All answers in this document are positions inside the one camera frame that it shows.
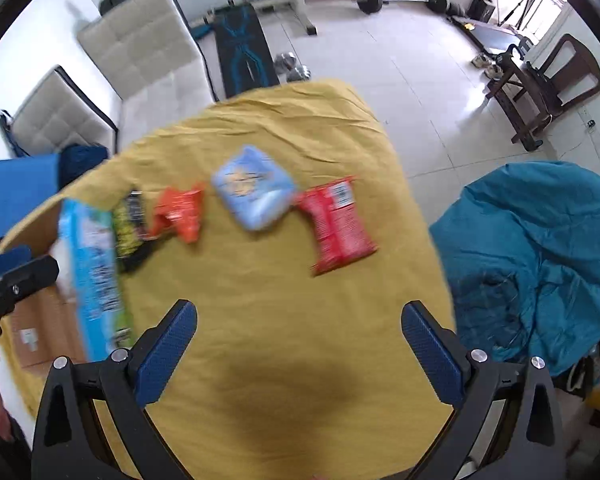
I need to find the black yellow shoe wipes pack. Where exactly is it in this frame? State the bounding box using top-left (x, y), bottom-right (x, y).
top-left (111, 190), bottom-right (152, 273)

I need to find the orange snack packet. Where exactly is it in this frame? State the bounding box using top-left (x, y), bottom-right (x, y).
top-left (149, 184), bottom-right (204, 244)

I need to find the light blue tissue pack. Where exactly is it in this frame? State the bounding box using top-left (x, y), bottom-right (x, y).
top-left (211, 145), bottom-right (298, 232)

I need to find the red snack packet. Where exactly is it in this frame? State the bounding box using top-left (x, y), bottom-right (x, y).
top-left (294, 176), bottom-right (378, 275)

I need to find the cardboard box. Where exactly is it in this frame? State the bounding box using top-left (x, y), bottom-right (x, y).
top-left (0, 197), bottom-right (134, 369)

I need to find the dark blue cloth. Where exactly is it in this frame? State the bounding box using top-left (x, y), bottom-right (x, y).
top-left (58, 144), bottom-right (109, 188)

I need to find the white quilted chair left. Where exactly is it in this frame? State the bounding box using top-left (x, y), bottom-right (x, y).
top-left (0, 65), bottom-right (118, 157)

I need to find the white quilted chair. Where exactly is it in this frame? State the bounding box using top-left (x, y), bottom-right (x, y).
top-left (0, 65), bottom-right (118, 157)
top-left (76, 0), bottom-right (218, 148)

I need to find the yellow table cloth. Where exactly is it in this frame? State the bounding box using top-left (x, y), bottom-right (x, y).
top-left (0, 78), bottom-right (458, 480)

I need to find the white quilted chair right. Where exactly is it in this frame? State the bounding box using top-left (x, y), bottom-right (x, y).
top-left (76, 0), bottom-right (218, 148)

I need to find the black blue exercise mat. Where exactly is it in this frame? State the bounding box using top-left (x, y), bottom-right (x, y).
top-left (213, 4), bottom-right (279, 99)

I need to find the chrome dumbbell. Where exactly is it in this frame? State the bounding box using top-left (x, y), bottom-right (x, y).
top-left (274, 52), bottom-right (312, 82)

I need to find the dark wooden chair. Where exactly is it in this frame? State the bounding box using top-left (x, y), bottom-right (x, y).
top-left (486, 34), bottom-right (600, 152)

